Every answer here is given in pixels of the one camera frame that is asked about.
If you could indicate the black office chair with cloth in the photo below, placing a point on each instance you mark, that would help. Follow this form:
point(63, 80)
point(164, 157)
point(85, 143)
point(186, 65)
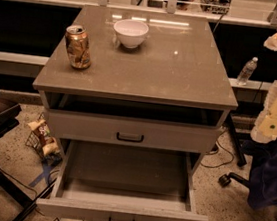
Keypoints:
point(262, 181)

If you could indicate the grey drawer cabinet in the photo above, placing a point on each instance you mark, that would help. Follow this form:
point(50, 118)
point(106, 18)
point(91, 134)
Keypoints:
point(175, 75)

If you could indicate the white bowl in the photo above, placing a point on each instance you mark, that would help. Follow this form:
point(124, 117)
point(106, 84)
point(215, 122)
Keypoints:
point(130, 33)

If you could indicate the clear plastic water bottle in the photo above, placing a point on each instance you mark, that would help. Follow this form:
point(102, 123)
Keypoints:
point(247, 71)

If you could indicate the snack bag in wire basket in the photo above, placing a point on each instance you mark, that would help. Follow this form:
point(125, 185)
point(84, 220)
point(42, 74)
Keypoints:
point(42, 142)

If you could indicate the open bottom drawer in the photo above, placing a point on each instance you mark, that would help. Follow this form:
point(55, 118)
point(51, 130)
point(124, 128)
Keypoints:
point(105, 182)

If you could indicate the middle drawer with black handle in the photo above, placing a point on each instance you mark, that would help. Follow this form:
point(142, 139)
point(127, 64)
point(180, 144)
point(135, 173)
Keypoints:
point(131, 132)

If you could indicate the black white patterned box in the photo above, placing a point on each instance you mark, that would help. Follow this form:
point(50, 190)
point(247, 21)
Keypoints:
point(216, 6)

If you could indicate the dented orange soda can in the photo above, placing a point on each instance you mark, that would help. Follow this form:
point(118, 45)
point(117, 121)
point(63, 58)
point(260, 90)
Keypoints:
point(77, 46)

